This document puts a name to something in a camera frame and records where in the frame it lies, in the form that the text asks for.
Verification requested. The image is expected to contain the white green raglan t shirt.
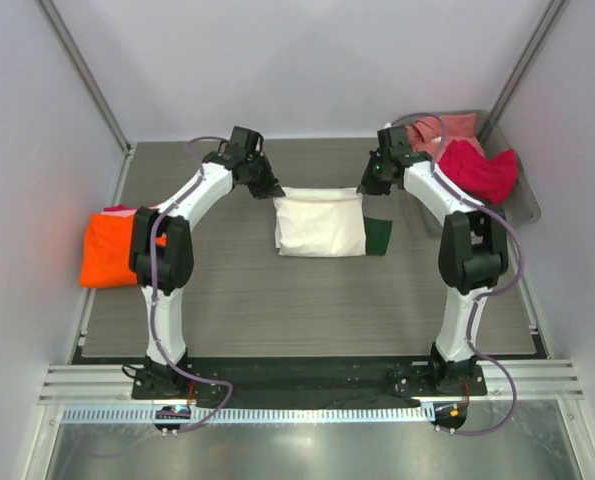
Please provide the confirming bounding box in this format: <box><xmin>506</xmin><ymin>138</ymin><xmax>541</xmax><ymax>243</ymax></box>
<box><xmin>273</xmin><ymin>187</ymin><xmax>393</xmax><ymax>258</ymax></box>

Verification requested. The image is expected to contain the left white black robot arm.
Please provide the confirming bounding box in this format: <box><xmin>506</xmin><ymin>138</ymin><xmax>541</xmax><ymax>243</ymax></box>
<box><xmin>129</xmin><ymin>126</ymin><xmax>284</xmax><ymax>399</ymax></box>

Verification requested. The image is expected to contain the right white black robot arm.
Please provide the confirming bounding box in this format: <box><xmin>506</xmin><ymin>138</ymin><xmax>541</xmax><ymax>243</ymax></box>
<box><xmin>358</xmin><ymin>126</ymin><xmax>508</xmax><ymax>396</ymax></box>

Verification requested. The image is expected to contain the salmon pink t shirt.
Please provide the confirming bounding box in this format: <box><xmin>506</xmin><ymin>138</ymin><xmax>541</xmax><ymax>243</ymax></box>
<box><xmin>406</xmin><ymin>113</ymin><xmax>484</xmax><ymax>160</ymax></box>

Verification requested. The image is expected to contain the crimson red t shirt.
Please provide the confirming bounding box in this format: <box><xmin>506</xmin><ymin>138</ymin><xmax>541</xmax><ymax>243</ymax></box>
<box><xmin>439</xmin><ymin>140</ymin><xmax>519</xmax><ymax>205</ymax></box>

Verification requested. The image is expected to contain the folded light pink t shirt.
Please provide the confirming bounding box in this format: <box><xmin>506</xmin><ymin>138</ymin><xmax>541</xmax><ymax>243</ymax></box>
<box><xmin>102</xmin><ymin>209</ymin><xmax>136</xmax><ymax>218</ymax></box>

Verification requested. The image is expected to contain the folded magenta t shirt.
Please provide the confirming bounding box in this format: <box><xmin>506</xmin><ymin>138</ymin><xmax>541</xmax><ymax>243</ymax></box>
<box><xmin>103</xmin><ymin>204</ymin><xmax>128</xmax><ymax>214</ymax></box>

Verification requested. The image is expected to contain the grey plastic tray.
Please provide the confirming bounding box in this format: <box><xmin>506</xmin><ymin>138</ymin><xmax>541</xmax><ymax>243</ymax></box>
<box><xmin>396</xmin><ymin>111</ymin><xmax>541</xmax><ymax>228</ymax></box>

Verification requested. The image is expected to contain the folded orange t shirt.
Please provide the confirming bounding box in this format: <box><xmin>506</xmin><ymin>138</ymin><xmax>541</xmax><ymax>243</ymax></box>
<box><xmin>79</xmin><ymin>212</ymin><xmax>168</xmax><ymax>289</ymax></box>

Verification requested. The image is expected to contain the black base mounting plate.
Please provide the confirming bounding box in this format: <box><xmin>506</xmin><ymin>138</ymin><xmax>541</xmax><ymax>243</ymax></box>
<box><xmin>121</xmin><ymin>356</ymin><xmax>488</xmax><ymax>410</ymax></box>

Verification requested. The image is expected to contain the right aluminium frame post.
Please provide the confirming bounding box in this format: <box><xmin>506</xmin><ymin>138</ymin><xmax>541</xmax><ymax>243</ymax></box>
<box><xmin>488</xmin><ymin>0</ymin><xmax>569</xmax><ymax>125</ymax></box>

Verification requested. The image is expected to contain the aluminium frame post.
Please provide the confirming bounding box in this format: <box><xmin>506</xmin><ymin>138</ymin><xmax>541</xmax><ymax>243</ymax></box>
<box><xmin>488</xmin><ymin>0</ymin><xmax>569</xmax><ymax>125</ymax></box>
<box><xmin>35</xmin><ymin>0</ymin><xmax>131</xmax><ymax>156</ymax></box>

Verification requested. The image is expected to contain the left aluminium frame post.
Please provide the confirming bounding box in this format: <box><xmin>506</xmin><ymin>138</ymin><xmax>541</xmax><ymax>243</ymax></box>
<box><xmin>35</xmin><ymin>0</ymin><xmax>131</xmax><ymax>156</ymax></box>

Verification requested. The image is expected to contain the aluminium front rail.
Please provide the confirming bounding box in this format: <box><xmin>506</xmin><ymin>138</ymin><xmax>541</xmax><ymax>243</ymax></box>
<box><xmin>38</xmin><ymin>359</ymin><xmax>584</xmax><ymax>405</ymax></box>

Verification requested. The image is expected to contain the white slotted cable duct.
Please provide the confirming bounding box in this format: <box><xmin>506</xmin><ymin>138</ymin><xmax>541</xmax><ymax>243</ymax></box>
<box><xmin>62</xmin><ymin>403</ymin><xmax>435</xmax><ymax>425</ymax></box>

